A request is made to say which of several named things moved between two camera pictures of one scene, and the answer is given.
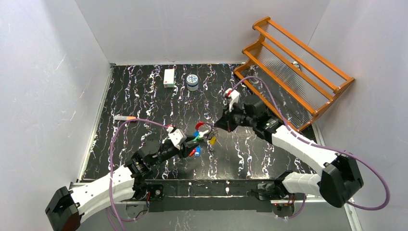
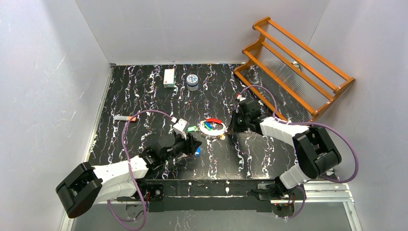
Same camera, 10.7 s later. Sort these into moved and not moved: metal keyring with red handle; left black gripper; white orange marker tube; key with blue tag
Moved: metal keyring with red handle
Not moved: white orange marker tube; left black gripper; key with blue tag
